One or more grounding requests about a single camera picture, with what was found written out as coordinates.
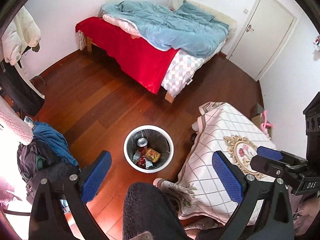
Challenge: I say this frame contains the red soda can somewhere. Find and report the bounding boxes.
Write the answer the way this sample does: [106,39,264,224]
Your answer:
[137,137,148,155]

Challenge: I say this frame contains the orange fries snack bag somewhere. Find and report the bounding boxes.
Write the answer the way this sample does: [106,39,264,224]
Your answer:
[144,148,161,163]

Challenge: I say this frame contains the black trash bag liner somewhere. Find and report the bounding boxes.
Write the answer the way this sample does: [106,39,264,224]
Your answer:
[126,129,171,170]

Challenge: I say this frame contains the white round trash bin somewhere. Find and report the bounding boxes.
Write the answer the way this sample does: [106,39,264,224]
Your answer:
[123,125,175,173]

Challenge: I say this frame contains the pink panther plush toy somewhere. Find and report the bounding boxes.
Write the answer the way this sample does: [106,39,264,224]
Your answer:
[260,110,274,138]

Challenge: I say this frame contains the blue clothes pile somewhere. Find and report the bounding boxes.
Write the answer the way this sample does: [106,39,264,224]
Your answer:
[33,121,79,167]

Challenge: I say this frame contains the cardboard box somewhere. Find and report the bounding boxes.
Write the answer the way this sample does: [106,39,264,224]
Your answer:
[251,103,264,128]

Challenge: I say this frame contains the white grid tablecloth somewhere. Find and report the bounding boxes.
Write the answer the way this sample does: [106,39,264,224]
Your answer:
[154,101,277,227]

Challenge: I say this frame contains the black chair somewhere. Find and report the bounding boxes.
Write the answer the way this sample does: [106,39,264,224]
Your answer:
[1,60,45,116]

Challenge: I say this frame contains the white door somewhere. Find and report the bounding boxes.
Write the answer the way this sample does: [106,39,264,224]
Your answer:
[227,0,296,81]

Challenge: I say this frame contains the pink patterned mattress cover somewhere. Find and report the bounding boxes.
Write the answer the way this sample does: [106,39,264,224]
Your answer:
[161,39,226,98]

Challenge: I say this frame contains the red bed sheet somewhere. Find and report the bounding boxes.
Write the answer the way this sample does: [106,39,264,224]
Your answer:
[75,17,178,94]

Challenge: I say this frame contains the cream puffer jacket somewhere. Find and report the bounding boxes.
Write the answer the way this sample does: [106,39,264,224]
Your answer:
[1,6,41,66]

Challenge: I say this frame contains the light blue duvet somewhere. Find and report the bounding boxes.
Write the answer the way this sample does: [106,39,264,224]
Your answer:
[101,1,229,58]

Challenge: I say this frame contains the blue pillow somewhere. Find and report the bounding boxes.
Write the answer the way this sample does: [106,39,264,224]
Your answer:
[176,0,214,22]

